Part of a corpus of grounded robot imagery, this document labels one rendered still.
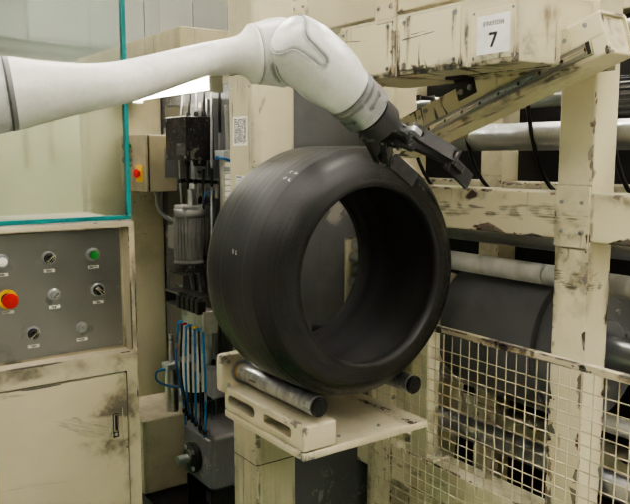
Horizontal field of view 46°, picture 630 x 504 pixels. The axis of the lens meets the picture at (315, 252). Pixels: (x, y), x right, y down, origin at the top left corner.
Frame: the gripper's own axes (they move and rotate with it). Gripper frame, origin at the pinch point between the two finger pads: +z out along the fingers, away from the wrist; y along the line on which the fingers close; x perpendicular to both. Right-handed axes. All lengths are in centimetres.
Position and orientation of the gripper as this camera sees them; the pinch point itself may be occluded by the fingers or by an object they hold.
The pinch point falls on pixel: (437, 177)
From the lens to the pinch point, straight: 140.5
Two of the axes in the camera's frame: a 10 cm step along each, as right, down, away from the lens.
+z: 6.6, 4.8, 5.7
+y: 6.1, 0.9, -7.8
